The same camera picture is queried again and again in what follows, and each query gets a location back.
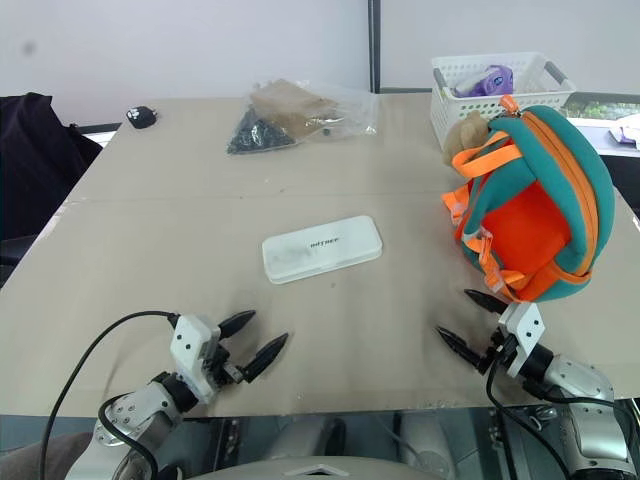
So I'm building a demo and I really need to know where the brown rounded shape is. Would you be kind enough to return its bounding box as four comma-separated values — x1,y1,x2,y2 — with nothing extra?
0,432,96,480

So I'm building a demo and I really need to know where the clear plastic bag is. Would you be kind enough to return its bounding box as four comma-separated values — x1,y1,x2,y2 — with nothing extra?
224,77,380,157

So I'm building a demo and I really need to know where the tan plush toy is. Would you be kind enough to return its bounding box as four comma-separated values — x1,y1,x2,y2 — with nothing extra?
442,110,494,166

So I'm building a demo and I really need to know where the white and purple wrapper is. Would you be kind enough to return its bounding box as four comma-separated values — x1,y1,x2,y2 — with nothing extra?
607,124,640,151

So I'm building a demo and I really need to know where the dark vertical wall post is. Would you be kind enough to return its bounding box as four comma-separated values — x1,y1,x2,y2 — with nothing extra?
368,0,381,94

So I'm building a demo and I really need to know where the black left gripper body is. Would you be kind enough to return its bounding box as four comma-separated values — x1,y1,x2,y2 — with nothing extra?
202,344,249,389

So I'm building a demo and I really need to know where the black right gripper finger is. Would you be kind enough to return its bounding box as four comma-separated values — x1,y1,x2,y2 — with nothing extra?
435,326,484,373
463,288,509,316

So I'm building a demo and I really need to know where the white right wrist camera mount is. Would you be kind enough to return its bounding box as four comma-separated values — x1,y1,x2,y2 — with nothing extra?
497,302,546,379

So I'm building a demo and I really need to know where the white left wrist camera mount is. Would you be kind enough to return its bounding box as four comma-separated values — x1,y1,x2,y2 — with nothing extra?
168,314,224,405

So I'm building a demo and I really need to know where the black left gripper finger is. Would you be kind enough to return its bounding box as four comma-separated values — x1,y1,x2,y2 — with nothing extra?
241,332,290,385
217,309,258,339

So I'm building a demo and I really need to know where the purple and white packet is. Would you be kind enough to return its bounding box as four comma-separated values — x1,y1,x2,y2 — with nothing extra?
452,63,516,99

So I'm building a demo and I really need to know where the small black paw-print object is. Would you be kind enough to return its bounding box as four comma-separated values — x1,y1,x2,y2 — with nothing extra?
126,105,160,130

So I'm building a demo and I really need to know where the pouch of black beads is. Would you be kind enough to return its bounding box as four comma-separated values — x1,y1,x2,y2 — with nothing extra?
225,107,297,156

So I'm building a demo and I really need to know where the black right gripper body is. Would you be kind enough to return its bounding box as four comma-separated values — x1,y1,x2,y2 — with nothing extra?
477,327,517,374

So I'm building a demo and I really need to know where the silver robot torso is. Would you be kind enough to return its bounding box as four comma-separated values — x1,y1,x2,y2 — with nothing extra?
189,452,446,480

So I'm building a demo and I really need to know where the white plastic basket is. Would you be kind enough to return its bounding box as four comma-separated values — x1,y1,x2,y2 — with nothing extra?
430,51,579,151

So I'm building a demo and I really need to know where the teal and orange backpack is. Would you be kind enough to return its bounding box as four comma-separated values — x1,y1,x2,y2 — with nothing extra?
440,93,617,305

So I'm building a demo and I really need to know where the white pencil case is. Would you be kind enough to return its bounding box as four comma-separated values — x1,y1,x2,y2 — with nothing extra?
260,214,385,286

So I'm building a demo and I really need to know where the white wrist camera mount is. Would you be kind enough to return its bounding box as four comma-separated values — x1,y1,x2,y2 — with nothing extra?
497,302,546,379
168,314,224,405

